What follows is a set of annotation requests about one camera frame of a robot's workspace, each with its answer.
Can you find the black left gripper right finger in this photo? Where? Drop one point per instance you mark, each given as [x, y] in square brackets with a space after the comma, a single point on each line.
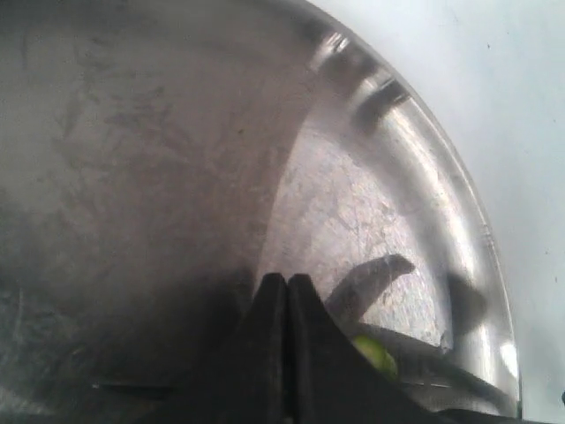
[333, 381]

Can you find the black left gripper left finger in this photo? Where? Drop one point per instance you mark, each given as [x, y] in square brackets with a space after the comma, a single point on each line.
[243, 382]

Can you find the green cucumber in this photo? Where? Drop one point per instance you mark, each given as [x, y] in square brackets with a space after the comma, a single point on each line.
[380, 358]

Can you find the round stainless steel plate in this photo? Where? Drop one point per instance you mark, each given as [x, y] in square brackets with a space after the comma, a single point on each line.
[159, 157]

